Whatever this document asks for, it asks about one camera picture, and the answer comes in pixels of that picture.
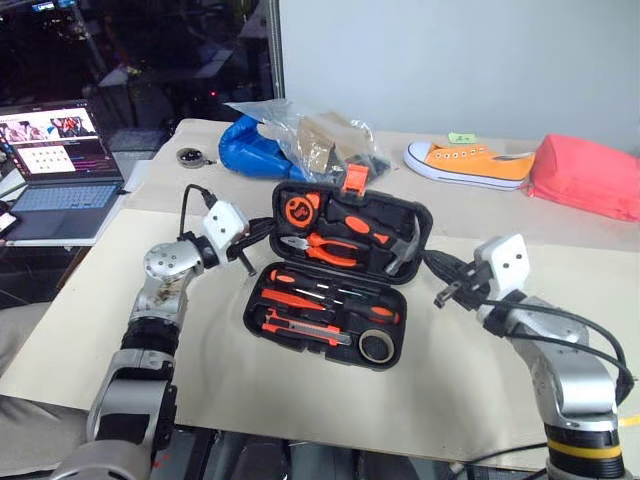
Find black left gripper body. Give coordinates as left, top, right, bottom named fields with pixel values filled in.
left=225, top=230, right=260, bottom=278

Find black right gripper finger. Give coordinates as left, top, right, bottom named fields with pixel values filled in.
left=422, top=249, right=475, bottom=275
left=423, top=258, right=460, bottom=287

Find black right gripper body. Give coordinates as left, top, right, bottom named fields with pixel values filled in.
left=432, top=260, right=495, bottom=312

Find small orange black screwdriver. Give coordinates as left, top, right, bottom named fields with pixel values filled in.
left=268, top=269, right=347, bottom=302

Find thin orange tester screwdriver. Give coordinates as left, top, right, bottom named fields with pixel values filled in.
left=260, top=287, right=327, bottom=313

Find large orange black screwdriver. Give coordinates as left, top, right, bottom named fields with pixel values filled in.
left=293, top=286, right=402, bottom=325

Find orange black utility knife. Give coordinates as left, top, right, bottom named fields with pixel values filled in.
left=258, top=308, right=352, bottom=348

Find grey tape roll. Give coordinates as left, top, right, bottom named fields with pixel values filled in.
left=356, top=328, right=397, bottom=364

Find black plastic tool case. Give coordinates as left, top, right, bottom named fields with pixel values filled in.
left=241, top=163, right=434, bottom=374

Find orange black tape measure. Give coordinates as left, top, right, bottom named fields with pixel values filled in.
left=283, top=191, right=324, bottom=227

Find narrow beige paper sheet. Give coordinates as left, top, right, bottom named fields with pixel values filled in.
left=122, top=117, right=640, bottom=254

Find blue plastic bag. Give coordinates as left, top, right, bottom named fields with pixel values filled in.
left=217, top=114, right=310, bottom=183

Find black orange claw hammer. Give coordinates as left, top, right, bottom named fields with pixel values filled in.
left=323, top=198, right=427, bottom=277

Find brown cardboard box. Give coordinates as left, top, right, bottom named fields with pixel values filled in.
left=296, top=111, right=376, bottom=174

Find orange white sneaker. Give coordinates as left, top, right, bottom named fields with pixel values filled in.
left=402, top=140, right=537, bottom=192

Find clear plastic bag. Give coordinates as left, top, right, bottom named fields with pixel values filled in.
left=223, top=98, right=394, bottom=184

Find large beige paper sheet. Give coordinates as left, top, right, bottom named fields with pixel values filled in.
left=0, top=207, right=640, bottom=474

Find open grey laptop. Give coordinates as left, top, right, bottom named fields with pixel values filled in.
left=0, top=98, right=127, bottom=248

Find dark rounded shape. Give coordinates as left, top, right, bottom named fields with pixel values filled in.
left=218, top=433, right=287, bottom=480

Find grey fabric seat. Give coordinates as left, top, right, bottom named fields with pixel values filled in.
left=0, top=301, right=97, bottom=477

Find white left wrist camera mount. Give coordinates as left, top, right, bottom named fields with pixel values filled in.
left=201, top=200, right=251, bottom=252

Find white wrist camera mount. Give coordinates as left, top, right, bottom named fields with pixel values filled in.
left=201, top=200, right=251, bottom=252
left=471, top=233, right=532, bottom=302

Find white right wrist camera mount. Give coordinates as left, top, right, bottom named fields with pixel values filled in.
left=471, top=233, right=532, bottom=302

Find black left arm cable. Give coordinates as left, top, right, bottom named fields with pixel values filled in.
left=178, top=183, right=219, bottom=242

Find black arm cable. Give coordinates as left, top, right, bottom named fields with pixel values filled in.
left=178, top=183, right=219, bottom=242
left=478, top=298, right=637, bottom=402

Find orange handled pliers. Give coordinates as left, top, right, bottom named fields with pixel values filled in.
left=278, top=231, right=362, bottom=270

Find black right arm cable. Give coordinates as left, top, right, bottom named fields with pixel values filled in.
left=478, top=298, right=637, bottom=402

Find grey window frame post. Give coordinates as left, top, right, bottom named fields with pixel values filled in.
left=266, top=0, right=288, bottom=102

